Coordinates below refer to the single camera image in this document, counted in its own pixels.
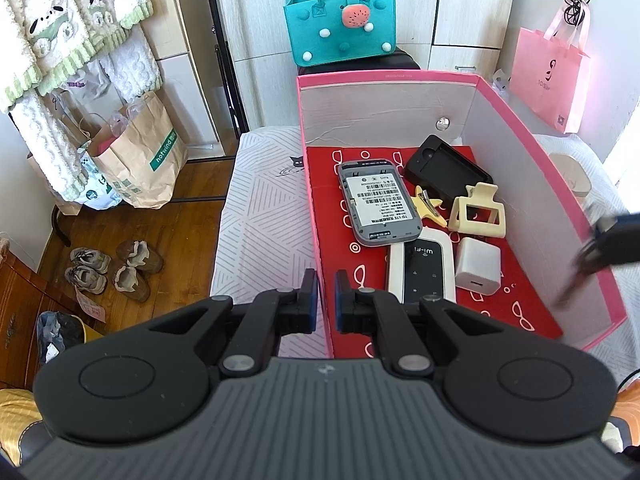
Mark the black stool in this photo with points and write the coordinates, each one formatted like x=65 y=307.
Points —
x=400 y=62

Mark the cream claw hair clip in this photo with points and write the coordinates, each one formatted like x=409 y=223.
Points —
x=457 y=217

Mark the pink cardboard box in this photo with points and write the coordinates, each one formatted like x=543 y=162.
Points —
x=380 y=110

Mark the pink tote bag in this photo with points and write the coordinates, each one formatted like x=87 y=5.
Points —
x=545 y=80

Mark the grey sneaker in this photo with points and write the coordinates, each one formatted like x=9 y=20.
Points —
x=92 y=260
x=87 y=280

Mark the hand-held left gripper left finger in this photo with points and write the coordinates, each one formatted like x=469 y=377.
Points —
x=309 y=305

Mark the black door frame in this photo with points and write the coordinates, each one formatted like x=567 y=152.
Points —
x=225 y=50

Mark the black clothes rack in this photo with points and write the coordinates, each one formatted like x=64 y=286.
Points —
x=60 y=225

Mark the brown wooden cabinet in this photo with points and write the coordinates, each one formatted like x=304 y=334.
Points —
x=20 y=300

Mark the yellow star hair clip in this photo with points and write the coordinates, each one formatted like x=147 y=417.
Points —
x=431 y=210

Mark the brown paper bag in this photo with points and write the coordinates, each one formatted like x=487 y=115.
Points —
x=140 y=145

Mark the brown fur-lined slipper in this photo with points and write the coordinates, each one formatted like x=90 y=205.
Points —
x=140 y=255
x=131 y=282

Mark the white pocket router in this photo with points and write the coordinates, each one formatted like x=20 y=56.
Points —
x=425 y=260

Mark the white charger adapter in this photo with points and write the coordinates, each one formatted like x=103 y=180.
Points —
x=475 y=265

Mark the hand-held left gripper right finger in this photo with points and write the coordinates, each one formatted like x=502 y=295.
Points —
x=342 y=305

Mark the yellow patterned cloth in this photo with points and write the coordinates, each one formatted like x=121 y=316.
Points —
x=20 y=420

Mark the pink paper slip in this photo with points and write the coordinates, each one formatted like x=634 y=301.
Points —
x=92 y=307

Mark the white plastic bag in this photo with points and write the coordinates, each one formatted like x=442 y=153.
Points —
x=85 y=85

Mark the teal felt tote bag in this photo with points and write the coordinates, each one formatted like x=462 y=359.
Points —
x=340 y=35

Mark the green-print plastic bag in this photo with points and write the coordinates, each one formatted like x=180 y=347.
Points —
x=97 y=190

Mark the white wooden wardrobe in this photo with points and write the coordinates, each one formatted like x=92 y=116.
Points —
x=450 y=0

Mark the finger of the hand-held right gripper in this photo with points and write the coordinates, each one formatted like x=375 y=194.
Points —
x=612 y=245

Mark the cream round container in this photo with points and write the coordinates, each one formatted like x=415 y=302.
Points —
x=570 y=175

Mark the grey open-back router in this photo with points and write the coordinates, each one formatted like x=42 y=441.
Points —
x=380 y=200

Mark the yellow trash bin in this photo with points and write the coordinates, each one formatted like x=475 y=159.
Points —
x=60 y=330

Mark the white textured bath robe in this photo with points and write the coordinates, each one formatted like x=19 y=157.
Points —
x=45 y=145

